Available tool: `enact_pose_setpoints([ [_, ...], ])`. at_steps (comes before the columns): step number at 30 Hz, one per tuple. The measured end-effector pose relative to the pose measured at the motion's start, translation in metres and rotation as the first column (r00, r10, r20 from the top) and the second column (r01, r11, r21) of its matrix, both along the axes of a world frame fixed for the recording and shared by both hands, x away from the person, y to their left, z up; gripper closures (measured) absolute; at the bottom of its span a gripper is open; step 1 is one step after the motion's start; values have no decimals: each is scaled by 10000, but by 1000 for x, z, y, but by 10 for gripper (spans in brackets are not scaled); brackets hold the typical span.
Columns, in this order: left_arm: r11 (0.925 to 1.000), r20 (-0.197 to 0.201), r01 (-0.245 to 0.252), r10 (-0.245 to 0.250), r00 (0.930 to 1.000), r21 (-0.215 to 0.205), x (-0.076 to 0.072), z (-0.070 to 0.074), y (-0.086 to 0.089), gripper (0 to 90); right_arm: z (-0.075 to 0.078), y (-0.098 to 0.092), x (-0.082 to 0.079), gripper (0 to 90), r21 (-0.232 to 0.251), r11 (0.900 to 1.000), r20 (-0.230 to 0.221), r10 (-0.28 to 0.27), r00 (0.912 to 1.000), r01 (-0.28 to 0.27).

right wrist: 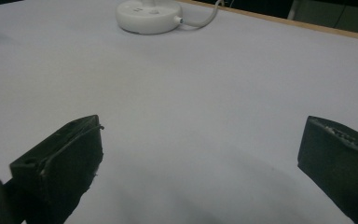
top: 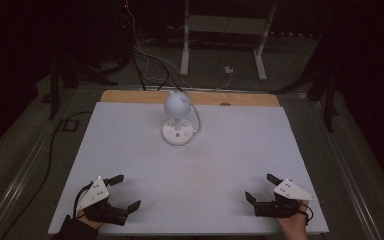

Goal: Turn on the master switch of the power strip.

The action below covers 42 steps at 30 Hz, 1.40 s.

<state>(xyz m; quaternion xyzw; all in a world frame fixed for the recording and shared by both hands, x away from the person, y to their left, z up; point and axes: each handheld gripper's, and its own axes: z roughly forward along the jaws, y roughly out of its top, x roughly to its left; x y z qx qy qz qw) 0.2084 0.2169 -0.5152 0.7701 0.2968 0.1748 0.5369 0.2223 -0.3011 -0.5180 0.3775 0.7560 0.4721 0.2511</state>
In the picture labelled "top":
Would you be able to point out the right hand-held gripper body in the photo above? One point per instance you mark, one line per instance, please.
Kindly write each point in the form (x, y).
(288, 196)

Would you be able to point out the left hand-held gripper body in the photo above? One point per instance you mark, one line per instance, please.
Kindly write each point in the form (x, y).
(95, 196)

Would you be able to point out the person's left hand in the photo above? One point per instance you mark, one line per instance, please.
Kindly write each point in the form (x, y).
(88, 220)

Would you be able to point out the person's right hand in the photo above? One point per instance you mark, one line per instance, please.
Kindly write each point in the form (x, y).
(295, 226)

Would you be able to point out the white table mat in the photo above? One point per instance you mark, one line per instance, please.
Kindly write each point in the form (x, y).
(196, 173)

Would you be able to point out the black floor stand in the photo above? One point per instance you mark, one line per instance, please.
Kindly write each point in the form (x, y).
(328, 100)
(55, 96)

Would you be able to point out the white round desk lamp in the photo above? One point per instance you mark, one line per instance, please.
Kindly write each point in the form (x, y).
(177, 106)

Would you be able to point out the white plug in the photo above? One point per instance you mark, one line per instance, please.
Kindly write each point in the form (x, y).
(228, 70)

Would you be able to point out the white metal stand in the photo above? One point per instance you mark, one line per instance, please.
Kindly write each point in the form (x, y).
(185, 50)

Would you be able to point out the metal floor rail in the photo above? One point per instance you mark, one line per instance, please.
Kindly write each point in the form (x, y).
(346, 186)
(16, 186)

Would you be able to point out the black square floor frame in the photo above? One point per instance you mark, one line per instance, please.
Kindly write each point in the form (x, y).
(69, 120)

